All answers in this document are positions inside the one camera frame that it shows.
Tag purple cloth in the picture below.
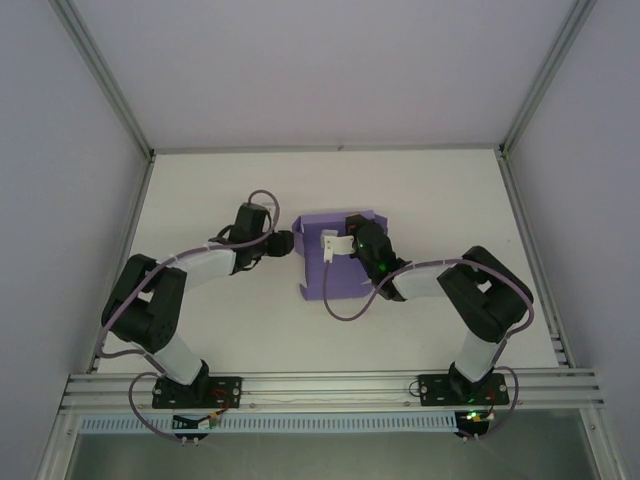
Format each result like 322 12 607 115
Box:
292 208 390 303

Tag grey metal sheet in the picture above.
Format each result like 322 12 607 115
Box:
63 430 617 480

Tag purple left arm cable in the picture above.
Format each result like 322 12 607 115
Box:
92 188 280 374

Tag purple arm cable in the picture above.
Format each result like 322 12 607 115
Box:
322 257 537 374
92 188 280 374

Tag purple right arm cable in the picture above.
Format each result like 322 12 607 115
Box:
322 257 537 374

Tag aluminium back rail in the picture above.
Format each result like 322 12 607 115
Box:
149 142 506 155

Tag aluminium rail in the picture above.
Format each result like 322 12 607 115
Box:
498 148 575 370
60 368 607 415
149 142 506 155
85 152 157 375

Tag aluminium left side rail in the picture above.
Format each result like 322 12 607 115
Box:
85 152 157 375

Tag aluminium front rail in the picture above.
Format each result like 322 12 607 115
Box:
60 368 607 415

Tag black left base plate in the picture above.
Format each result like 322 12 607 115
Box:
152 374 244 411

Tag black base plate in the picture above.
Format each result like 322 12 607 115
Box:
152 374 244 411
417 372 511 406

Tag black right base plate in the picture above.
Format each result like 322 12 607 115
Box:
417 372 511 406

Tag aluminium right side rail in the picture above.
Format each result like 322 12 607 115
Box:
498 148 575 370

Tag light blue slotted cable duct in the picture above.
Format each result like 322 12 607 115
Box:
79 411 459 434

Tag left base connector wires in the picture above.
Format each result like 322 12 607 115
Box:
171 387 236 432

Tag base connector wires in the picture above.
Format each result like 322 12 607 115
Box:
458 387 499 429
171 387 236 432

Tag right base connector wires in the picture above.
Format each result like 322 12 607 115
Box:
458 387 499 429

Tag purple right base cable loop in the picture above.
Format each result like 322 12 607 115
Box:
462 366 518 444

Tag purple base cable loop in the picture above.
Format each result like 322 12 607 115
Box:
129 372 207 444
462 366 518 444

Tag aluminium left frame post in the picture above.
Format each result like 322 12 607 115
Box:
49 0 155 160

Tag aluminium frame post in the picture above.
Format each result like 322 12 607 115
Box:
501 0 600 157
49 0 155 160

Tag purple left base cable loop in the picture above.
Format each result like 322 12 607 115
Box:
129 372 207 444

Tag aluminium right frame post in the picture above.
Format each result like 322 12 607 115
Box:
501 0 600 157

